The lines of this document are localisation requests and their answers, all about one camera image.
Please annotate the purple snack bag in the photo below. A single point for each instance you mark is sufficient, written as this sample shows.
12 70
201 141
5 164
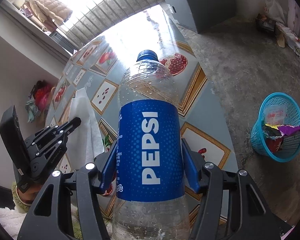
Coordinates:
288 130

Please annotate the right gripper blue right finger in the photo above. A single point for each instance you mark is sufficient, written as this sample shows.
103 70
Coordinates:
192 170

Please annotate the grey cabinet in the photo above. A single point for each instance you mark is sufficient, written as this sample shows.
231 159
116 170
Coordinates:
199 15

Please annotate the white tissue sheet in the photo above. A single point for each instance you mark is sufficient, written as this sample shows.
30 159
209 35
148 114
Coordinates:
85 142

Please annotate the yellow snack wrapper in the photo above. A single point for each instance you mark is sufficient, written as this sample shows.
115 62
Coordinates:
271 132

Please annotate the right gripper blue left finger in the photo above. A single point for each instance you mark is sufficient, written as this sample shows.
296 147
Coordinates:
108 167

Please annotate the beige quilted jacket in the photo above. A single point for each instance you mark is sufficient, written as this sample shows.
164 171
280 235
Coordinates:
55 10

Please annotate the person's left hand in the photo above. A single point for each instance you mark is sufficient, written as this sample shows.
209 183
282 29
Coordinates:
28 196

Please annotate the Pepsi plastic bottle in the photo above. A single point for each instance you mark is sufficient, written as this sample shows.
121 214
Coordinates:
150 188

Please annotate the blue mesh trash basket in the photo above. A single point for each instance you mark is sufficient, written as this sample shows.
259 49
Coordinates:
277 109

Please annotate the floor clutter pile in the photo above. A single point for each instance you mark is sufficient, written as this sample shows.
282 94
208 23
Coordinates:
274 23

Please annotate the pink flat box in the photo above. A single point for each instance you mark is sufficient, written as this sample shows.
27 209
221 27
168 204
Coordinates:
293 21

